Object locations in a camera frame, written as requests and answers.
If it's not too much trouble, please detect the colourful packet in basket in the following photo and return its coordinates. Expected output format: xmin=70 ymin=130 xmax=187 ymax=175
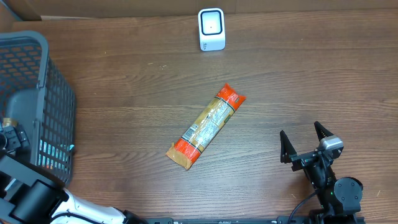
xmin=38 ymin=140 xmax=75 ymax=172

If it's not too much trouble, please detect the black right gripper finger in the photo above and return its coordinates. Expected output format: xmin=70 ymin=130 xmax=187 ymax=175
xmin=280 ymin=130 xmax=297 ymax=164
xmin=314 ymin=121 xmax=333 ymax=141

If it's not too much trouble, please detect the white tube gold cap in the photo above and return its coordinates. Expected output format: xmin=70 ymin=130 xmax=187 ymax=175
xmin=2 ymin=118 xmax=18 ymax=128

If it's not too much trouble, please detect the orange spaghetti packet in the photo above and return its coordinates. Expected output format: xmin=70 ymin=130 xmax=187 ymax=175
xmin=166 ymin=83 xmax=246 ymax=170

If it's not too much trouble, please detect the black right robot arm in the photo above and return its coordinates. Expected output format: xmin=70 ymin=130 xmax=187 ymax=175
xmin=280 ymin=121 xmax=365 ymax=223

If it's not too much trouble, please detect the grey plastic mesh basket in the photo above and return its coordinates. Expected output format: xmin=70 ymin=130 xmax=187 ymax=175
xmin=1 ymin=31 xmax=76 ymax=184

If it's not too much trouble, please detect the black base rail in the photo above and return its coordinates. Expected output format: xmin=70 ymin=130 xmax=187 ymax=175
xmin=136 ymin=215 xmax=366 ymax=224

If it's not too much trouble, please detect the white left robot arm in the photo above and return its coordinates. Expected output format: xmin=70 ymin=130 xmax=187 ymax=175
xmin=1 ymin=125 xmax=146 ymax=224

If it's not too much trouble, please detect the white barcode scanner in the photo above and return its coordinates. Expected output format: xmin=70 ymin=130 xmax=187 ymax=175
xmin=198 ymin=7 xmax=226 ymax=52

